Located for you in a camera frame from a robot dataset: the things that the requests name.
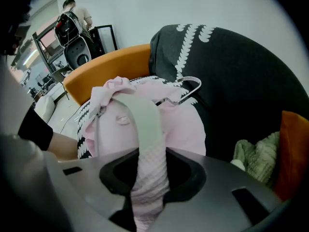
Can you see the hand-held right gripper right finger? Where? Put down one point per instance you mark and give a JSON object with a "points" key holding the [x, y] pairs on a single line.
{"points": [[212, 202]]}

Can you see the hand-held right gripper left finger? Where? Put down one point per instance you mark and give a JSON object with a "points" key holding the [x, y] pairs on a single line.
{"points": [[91, 197]]}

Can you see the pink garment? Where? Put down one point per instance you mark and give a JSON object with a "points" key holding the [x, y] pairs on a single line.
{"points": [[181, 127]]}

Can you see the orange couch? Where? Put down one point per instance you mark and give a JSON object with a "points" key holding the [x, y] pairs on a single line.
{"points": [[108, 69]]}

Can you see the person's bare leg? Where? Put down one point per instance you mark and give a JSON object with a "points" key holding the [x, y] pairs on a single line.
{"points": [[62, 147]]}

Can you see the green knit blanket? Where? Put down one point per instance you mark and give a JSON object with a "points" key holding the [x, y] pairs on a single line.
{"points": [[258, 158]]}

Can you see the person's black shorts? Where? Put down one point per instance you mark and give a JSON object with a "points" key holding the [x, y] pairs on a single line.
{"points": [[36, 129]]}

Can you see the white upholstered seat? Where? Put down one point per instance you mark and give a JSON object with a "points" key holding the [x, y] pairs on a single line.
{"points": [[46, 105]]}

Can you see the black white knit blanket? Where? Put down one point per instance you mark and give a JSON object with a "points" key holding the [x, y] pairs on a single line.
{"points": [[241, 81]]}

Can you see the metal shelf rack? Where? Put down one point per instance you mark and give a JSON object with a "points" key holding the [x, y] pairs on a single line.
{"points": [[46, 47]]}

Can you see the black glass-door cabinet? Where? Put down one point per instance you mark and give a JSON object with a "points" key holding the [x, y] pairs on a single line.
{"points": [[105, 39]]}

